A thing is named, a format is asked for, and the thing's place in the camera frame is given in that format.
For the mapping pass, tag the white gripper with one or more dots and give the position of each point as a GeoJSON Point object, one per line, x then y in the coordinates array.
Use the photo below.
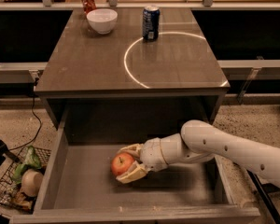
{"type": "Point", "coordinates": [151, 156]}

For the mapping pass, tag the red apple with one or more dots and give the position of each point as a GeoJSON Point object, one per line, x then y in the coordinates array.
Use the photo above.
{"type": "Point", "coordinates": [121, 163]}

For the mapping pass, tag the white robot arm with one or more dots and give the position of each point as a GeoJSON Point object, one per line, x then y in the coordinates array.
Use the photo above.
{"type": "Point", "coordinates": [199, 141]}

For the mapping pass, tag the open grey top drawer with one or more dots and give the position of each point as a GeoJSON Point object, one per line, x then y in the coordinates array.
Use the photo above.
{"type": "Point", "coordinates": [79, 188]}

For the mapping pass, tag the grey cabinet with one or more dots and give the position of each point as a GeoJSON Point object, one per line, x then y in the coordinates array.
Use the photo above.
{"type": "Point", "coordinates": [180, 62]}

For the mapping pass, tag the green chip bag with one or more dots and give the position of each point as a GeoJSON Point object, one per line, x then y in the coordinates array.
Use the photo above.
{"type": "Point", "coordinates": [31, 161]}

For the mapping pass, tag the beige cup in basket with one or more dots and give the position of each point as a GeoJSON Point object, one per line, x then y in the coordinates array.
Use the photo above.
{"type": "Point", "coordinates": [31, 182]}

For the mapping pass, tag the blue soda can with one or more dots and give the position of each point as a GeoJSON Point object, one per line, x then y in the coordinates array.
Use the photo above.
{"type": "Point", "coordinates": [150, 22]}

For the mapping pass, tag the white bowl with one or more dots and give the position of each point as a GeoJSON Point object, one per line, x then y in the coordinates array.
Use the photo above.
{"type": "Point", "coordinates": [102, 20]}

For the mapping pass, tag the black metal leg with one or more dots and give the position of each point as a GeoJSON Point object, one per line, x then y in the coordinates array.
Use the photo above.
{"type": "Point", "coordinates": [265, 197]}

